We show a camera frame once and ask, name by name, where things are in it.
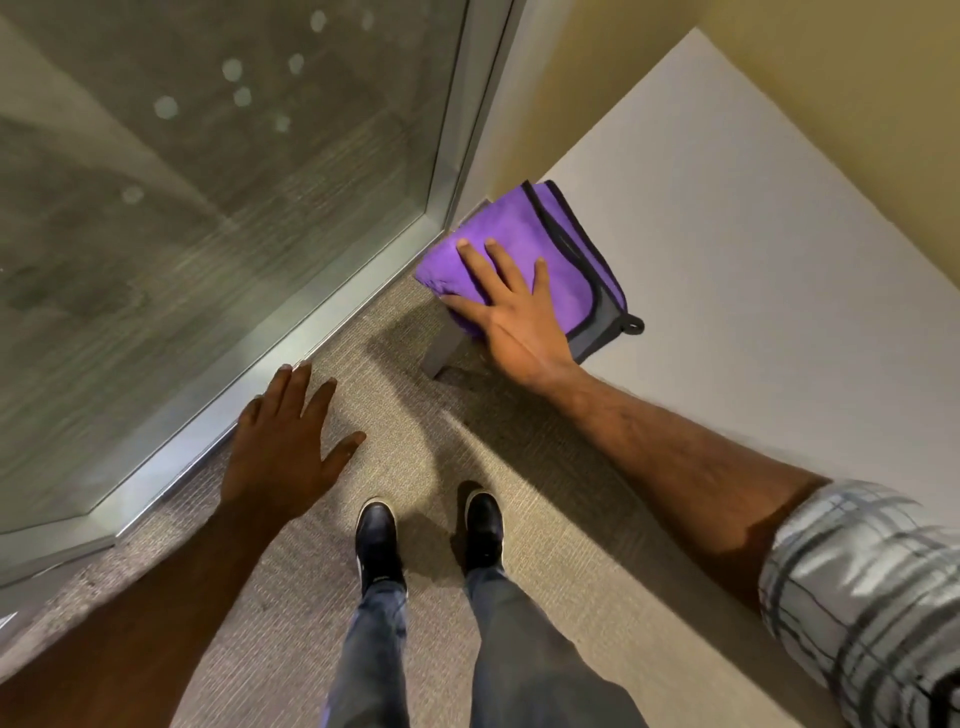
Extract person's left forearm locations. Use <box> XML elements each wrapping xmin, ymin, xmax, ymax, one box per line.
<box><xmin>0</xmin><ymin>501</ymin><xmax>292</xmax><ymax>728</ymax></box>

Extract silver metal glass frame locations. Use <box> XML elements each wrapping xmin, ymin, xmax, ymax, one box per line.
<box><xmin>0</xmin><ymin>0</ymin><xmax>526</xmax><ymax>594</ymax></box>

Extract grey plaid shirt sleeve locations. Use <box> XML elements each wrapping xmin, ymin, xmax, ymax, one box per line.
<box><xmin>757</xmin><ymin>480</ymin><xmax>960</xmax><ymax>728</ymax></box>

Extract person's right black shoe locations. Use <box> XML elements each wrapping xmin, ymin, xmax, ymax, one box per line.
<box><xmin>460</xmin><ymin>487</ymin><xmax>506</xmax><ymax>576</ymax></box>

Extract blue jeans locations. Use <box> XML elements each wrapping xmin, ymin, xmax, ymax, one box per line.
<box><xmin>322</xmin><ymin>564</ymin><xmax>648</xmax><ymax>728</ymax></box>

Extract purple microfibre cloth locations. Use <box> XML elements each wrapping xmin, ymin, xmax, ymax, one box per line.
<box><xmin>414</xmin><ymin>178</ymin><xmax>646</xmax><ymax>366</ymax></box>

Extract glass wall panel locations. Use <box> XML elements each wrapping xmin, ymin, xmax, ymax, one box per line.
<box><xmin>0</xmin><ymin>0</ymin><xmax>471</xmax><ymax>535</ymax></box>

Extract person's right hand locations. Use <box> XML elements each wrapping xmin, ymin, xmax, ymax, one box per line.
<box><xmin>440</xmin><ymin>238</ymin><xmax>580</xmax><ymax>391</ymax></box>

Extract person's left hand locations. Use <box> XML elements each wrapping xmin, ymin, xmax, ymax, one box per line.
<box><xmin>219</xmin><ymin>361</ymin><xmax>368</xmax><ymax>531</ymax></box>

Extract person's left black shoe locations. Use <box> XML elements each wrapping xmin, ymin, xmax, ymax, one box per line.
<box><xmin>354</xmin><ymin>496</ymin><xmax>408</xmax><ymax>598</ymax></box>

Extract person's black shoe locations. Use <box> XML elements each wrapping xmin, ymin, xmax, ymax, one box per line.
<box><xmin>354</xmin><ymin>496</ymin><xmax>408</xmax><ymax>598</ymax></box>
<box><xmin>460</xmin><ymin>487</ymin><xmax>506</xmax><ymax>576</ymax></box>

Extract person's right forearm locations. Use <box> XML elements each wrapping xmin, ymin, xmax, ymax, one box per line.
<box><xmin>540</xmin><ymin>366</ymin><xmax>834</xmax><ymax>612</ymax></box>

